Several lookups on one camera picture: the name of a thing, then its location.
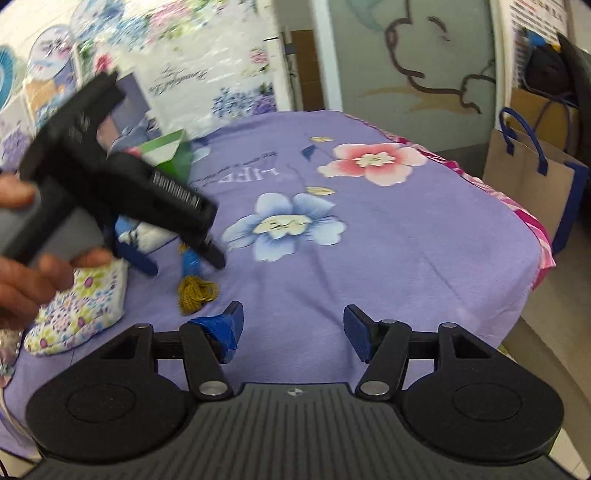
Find purple floral blanket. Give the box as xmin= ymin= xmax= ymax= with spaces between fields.
xmin=0 ymin=108 xmax=544 ymax=462

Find floral plastic bag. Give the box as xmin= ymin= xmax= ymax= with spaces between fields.
xmin=113 ymin=0 xmax=279 ymax=141

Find brown paper bag blue handles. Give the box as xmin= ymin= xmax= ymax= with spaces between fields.
xmin=482 ymin=107 xmax=590 ymax=256

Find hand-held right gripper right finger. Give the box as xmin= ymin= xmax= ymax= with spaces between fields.
xmin=343 ymin=304 xmax=495 ymax=400

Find person's left hand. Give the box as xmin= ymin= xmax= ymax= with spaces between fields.
xmin=0 ymin=175 xmax=114 ymax=329

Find cartoon wall sticker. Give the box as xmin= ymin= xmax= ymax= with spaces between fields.
xmin=314 ymin=0 xmax=498 ymax=154

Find floral fabric pouch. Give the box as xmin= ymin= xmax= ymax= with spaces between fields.
xmin=23 ymin=258 xmax=129 ymax=357

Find pale floral cloth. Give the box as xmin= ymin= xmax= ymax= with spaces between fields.
xmin=0 ymin=329 xmax=22 ymax=389

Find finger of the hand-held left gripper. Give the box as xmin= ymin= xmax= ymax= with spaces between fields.
xmin=181 ymin=231 xmax=227 ymax=271
xmin=107 ymin=217 xmax=158 ymax=278

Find black bag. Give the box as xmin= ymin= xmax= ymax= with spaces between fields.
xmin=524 ymin=31 xmax=591 ymax=110

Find blue ornament with yellow tassel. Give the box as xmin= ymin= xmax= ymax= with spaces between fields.
xmin=178 ymin=242 xmax=221 ymax=317

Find white wall notice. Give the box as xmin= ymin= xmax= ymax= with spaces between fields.
xmin=508 ymin=0 xmax=572 ymax=31

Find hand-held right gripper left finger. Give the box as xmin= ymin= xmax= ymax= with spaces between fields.
xmin=97 ymin=301 xmax=245 ymax=401

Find white and blue cloth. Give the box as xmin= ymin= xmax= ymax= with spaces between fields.
xmin=115 ymin=216 xmax=180 ymax=256

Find green cardboard box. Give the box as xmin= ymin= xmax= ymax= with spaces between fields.
xmin=127 ymin=129 xmax=194 ymax=186

